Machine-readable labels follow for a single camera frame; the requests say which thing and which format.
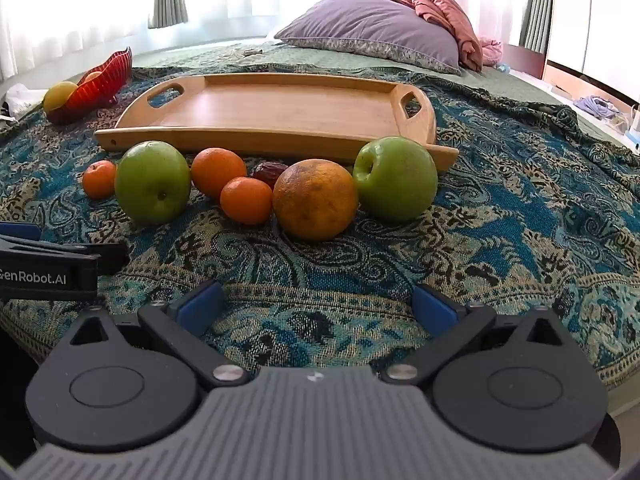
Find green apple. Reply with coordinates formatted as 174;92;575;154
115;141;193;226
352;136;439;223

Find lavender clothes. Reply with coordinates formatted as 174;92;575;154
574;95;621;120

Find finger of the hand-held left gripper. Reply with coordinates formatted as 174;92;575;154
0;222;44;243
0;239;129;277

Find brown wooden headboard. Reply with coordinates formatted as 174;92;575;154
502;42;546;81

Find red glass bowl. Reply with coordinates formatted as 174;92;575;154
46;46;133;126

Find white plastic bag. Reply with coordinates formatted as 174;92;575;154
0;84;48;121

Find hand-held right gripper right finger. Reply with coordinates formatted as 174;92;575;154
379;282;577;388

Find wooden tray with handles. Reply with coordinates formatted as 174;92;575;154
94;73;460;176

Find small pink cloth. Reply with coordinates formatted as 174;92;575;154
477;36;504;66

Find purple pillow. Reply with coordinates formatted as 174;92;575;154
274;0;463;77

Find small mandarin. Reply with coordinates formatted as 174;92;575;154
82;160;118;200

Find dark red date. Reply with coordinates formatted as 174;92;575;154
250;161;291;191

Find yellow lemon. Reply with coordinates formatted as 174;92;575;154
43;81;79;112

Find white wardrobe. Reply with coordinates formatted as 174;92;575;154
545;0;640;86

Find large orange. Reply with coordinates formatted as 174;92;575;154
272;159;359;241

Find pink duvet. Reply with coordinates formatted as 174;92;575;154
397;0;485;72

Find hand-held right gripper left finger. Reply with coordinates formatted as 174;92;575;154
62;280;252;388

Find teal paisley blanket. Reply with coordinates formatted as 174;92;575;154
0;62;640;391

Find white sheer curtain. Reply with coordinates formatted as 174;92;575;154
0;0;531;81

